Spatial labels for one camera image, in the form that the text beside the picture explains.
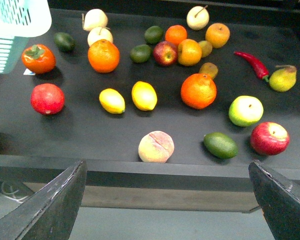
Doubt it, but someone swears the green avocado front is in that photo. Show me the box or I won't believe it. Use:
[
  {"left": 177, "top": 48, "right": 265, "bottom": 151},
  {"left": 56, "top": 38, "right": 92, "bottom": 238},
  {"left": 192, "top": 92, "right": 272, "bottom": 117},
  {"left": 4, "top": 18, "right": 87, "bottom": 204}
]
[{"left": 203, "top": 132, "right": 239, "bottom": 160}]

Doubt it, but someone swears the green lime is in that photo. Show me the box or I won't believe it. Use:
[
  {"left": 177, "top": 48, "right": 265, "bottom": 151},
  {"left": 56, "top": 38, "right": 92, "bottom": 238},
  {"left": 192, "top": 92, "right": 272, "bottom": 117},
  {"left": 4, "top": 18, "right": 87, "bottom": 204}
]
[
  {"left": 130, "top": 44, "right": 152, "bottom": 64},
  {"left": 144, "top": 25, "right": 164, "bottom": 45}
]

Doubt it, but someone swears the green apple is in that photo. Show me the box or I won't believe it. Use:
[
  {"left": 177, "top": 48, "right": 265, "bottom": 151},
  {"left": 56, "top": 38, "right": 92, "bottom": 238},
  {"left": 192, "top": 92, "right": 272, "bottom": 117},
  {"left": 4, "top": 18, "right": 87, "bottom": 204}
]
[{"left": 228, "top": 95, "right": 264, "bottom": 127}]

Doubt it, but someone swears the brown kiwi upper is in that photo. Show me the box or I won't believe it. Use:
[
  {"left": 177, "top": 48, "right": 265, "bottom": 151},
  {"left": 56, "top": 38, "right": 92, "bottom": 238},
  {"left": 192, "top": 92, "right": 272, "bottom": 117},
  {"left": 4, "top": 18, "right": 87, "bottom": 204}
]
[{"left": 198, "top": 40, "right": 213, "bottom": 58}]

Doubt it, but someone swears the red chili pepper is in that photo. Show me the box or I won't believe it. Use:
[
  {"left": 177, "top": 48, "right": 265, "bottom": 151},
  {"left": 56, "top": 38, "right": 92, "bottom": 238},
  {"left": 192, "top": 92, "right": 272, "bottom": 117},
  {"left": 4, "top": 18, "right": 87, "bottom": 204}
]
[{"left": 234, "top": 51, "right": 270, "bottom": 83}]

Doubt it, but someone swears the brown kiwi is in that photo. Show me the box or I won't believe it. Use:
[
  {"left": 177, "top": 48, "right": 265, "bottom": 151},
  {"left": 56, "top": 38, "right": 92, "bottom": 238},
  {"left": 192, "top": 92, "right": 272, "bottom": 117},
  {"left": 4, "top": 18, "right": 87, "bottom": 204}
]
[
  {"left": 198, "top": 40, "right": 213, "bottom": 58},
  {"left": 198, "top": 62, "right": 219, "bottom": 80}
]

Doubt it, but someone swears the green lime lower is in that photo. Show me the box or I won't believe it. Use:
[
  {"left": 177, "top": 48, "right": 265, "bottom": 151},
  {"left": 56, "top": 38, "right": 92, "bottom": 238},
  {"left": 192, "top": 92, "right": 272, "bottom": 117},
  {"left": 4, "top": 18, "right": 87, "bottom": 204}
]
[{"left": 130, "top": 44, "right": 152, "bottom": 64}]

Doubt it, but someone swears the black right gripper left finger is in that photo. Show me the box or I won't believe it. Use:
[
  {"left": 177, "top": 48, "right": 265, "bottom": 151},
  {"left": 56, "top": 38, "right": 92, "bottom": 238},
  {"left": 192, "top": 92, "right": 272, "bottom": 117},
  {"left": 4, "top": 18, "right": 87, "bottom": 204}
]
[{"left": 0, "top": 160, "right": 87, "bottom": 240}]

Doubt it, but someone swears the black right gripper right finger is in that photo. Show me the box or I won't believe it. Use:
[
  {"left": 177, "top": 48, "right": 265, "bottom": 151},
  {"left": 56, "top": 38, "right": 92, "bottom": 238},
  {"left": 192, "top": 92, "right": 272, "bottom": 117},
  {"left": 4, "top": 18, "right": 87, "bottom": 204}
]
[{"left": 248, "top": 160, "right": 300, "bottom": 240}]

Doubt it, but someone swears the green lime upper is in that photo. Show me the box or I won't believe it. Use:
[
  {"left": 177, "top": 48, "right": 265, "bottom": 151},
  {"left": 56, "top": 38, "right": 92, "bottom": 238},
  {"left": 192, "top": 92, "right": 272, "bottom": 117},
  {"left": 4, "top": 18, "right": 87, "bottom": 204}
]
[{"left": 144, "top": 25, "right": 164, "bottom": 45}]

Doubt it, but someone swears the yellow orange persimmon upper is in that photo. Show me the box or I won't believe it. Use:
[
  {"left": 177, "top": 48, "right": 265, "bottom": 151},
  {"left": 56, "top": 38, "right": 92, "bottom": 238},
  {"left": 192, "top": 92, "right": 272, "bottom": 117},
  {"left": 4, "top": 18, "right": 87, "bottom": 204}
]
[{"left": 205, "top": 22, "right": 230, "bottom": 49}]

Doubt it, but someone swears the yellow orange persimmon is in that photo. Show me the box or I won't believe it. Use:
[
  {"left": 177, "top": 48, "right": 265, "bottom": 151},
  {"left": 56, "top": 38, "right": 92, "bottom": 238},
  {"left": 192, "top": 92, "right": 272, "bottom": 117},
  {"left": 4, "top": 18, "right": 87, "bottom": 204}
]
[
  {"left": 205, "top": 22, "right": 230, "bottom": 49},
  {"left": 178, "top": 39, "right": 202, "bottom": 67}
]

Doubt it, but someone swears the light blue plastic basket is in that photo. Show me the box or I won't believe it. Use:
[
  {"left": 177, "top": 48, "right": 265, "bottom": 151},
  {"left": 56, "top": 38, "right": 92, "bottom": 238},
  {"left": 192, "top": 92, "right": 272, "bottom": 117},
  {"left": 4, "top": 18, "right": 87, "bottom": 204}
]
[{"left": 0, "top": 0, "right": 52, "bottom": 74}]

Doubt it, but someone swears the yellow lemon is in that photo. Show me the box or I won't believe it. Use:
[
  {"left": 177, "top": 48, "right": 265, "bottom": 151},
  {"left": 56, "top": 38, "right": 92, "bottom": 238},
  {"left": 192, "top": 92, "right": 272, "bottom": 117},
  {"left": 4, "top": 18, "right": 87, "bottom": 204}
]
[
  {"left": 131, "top": 81, "right": 158, "bottom": 111},
  {"left": 99, "top": 88, "right": 126, "bottom": 114}
]

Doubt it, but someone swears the yellow green pear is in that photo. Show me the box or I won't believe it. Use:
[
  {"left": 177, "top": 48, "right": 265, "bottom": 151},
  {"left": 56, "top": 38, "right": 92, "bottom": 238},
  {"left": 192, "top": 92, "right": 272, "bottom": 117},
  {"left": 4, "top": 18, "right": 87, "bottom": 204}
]
[{"left": 269, "top": 65, "right": 297, "bottom": 93}]

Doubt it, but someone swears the large orange tangerine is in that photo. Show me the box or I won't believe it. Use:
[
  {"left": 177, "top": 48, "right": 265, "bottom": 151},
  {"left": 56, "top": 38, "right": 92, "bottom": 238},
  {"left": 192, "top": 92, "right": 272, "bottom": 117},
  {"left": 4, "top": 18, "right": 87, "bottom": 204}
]
[{"left": 87, "top": 39, "right": 120, "bottom": 74}]

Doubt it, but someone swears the red pomegranate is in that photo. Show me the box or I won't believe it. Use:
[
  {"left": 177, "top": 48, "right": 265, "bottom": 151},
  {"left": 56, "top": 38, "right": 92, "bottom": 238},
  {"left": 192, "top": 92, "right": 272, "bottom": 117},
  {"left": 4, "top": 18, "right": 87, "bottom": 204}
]
[{"left": 30, "top": 83, "right": 65, "bottom": 115}]

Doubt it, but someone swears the brown kiwi lower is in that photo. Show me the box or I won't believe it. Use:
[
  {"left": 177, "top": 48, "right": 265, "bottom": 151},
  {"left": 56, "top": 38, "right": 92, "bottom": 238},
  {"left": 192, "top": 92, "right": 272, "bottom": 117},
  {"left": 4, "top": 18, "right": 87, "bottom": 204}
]
[{"left": 198, "top": 62, "right": 219, "bottom": 80}]

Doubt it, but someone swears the dark green avocado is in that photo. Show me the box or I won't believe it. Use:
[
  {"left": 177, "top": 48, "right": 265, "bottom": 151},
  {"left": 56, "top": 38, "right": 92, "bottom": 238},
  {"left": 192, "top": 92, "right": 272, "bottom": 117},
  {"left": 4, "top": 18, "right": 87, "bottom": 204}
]
[{"left": 53, "top": 32, "right": 76, "bottom": 53}]

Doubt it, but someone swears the small orange mandarin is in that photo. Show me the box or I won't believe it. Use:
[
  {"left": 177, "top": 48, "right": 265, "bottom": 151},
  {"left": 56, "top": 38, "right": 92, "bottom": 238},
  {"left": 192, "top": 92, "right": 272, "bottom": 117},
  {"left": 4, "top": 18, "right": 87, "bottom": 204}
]
[{"left": 164, "top": 25, "right": 188, "bottom": 46}]

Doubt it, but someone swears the pale pink peach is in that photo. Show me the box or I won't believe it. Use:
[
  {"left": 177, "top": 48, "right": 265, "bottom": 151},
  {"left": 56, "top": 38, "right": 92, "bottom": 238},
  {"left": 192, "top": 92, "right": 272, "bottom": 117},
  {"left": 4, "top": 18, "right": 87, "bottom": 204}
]
[{"left": 138, "top": 130, "right": 175, "bottom": 163}]

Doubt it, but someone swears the black produce shelf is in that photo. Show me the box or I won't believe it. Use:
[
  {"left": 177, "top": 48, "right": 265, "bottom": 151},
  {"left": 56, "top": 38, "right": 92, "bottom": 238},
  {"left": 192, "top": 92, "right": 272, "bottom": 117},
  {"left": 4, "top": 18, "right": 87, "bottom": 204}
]
[{"left": 0, "top": 0, "right": 300, "bottom": 212}]

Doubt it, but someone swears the large orange centre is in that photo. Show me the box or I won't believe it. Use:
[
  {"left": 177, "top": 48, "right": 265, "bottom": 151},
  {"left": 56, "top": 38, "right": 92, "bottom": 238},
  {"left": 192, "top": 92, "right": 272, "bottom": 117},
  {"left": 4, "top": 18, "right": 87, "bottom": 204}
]
[{"left": 180, "top": 73, "right": 217, "bottom": 110}]

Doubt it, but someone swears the small white label card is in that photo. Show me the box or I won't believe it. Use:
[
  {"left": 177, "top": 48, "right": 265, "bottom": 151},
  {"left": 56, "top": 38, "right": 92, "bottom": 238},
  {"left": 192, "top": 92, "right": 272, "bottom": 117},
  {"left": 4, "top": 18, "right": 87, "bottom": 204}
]
[{"left": 23, "top": 68, "right": 36, "bottom": 76}]

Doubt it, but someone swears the red yellow apple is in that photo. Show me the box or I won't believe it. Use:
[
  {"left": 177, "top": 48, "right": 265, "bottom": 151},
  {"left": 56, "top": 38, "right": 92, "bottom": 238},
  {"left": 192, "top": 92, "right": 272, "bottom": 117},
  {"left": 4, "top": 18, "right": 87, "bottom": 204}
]
[{"left": 152, "top": 41, "right": 178, "bottom": 67}]

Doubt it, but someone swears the white apple far right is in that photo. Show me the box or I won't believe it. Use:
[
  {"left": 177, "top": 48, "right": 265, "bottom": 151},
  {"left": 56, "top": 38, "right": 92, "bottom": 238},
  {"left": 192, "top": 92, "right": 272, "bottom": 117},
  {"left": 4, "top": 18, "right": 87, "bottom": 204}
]
[{"left": 186, "top": 5, "right": 210, "bottom": 31}]

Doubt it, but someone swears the white pear with stem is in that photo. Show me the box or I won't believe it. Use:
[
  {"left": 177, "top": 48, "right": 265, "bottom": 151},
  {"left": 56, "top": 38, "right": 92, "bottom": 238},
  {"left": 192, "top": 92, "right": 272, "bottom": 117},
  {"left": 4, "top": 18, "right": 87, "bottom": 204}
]
[{"left": 81, "top": 8, "right": 108, "bottom": 32}]

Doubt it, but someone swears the orange persimmon green leaf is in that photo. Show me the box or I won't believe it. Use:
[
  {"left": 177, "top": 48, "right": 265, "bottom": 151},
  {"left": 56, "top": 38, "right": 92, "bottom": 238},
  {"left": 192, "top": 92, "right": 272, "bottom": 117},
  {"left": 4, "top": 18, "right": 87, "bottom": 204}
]
[{"left": 21, "top": 44, "right": 56, "bottom": 75}]

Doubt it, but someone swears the red apple front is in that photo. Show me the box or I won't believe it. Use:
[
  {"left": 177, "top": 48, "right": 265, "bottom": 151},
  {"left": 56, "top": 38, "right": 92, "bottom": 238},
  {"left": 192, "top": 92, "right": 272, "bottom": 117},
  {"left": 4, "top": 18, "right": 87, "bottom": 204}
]
[{"left": 250, "top": 121, "right": 290, "bottom": 156}]

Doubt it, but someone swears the yellow orange persimmon lower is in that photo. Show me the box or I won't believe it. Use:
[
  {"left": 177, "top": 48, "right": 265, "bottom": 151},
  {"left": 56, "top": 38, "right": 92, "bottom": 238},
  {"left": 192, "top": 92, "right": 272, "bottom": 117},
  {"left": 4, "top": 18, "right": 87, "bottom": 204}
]
[{"left": 178, "top": 39, "right": 202, "bottom": 67}]

